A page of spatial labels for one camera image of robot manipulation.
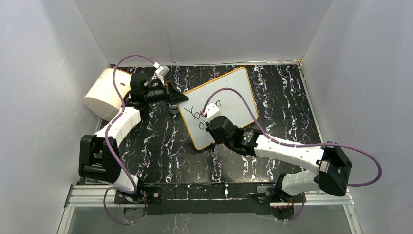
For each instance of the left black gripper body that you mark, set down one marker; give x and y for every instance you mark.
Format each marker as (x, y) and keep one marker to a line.
(159, 95)

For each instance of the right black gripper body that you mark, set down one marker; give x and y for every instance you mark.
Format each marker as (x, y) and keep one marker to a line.
(228, 145)

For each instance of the yellow framed whiteboard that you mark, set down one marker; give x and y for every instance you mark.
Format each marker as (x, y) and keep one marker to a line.
(232, 93)

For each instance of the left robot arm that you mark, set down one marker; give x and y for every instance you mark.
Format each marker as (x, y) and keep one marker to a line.
(99, 154)

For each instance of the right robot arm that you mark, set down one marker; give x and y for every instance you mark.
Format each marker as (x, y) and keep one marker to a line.
(326, 168)

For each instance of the cream cylindrical box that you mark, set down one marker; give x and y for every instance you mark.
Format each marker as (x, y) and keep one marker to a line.
(102, 98)

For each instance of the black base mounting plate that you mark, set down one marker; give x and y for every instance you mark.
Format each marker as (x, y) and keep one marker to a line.
(208, 198)

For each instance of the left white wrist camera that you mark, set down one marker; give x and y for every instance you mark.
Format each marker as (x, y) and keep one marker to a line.
(161, 71)

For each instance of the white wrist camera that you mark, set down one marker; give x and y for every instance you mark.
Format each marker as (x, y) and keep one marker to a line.
(161, 71)
(211, 111)

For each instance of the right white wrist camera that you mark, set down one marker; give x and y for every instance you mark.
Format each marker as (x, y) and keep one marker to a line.
(211, 111)

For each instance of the aluminium frame rail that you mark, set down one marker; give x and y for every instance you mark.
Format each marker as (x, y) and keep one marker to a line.
(91, 209)

